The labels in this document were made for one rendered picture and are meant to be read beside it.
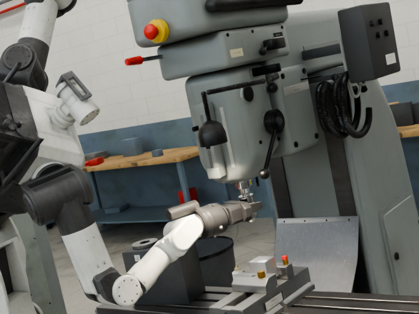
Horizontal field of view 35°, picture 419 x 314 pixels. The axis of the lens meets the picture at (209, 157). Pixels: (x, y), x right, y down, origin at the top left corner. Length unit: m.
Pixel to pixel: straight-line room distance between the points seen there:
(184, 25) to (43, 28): 0.47
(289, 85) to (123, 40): 6.10
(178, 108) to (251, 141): 5.76
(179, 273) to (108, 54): 6.20
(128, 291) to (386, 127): 1.15
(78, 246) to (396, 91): 4.86
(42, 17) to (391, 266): 1.36
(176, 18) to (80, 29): 6.82
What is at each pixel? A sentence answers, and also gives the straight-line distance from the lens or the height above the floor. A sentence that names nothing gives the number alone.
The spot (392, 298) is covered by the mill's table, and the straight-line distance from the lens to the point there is 1.94.
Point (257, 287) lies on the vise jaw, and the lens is 1.93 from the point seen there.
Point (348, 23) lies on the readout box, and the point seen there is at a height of 1.68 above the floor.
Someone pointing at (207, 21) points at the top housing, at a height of 1.75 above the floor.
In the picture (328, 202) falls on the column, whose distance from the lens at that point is 2.26.
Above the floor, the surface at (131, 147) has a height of 0.99.
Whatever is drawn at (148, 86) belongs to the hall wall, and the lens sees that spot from 7.82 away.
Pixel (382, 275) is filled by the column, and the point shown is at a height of 0.86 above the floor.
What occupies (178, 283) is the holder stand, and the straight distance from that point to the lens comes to 2.18.
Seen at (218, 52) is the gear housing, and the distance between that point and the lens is 1.77.
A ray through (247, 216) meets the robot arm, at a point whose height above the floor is 1.21.
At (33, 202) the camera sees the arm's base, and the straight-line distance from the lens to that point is 1.61.
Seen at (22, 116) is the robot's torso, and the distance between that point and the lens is 1.73.
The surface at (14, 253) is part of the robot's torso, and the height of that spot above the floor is 1.23.
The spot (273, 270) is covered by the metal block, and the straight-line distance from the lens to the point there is 2.00.
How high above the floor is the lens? 1.63
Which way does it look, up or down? 7 degrees down
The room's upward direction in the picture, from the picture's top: 12 degrees counter-clockwise
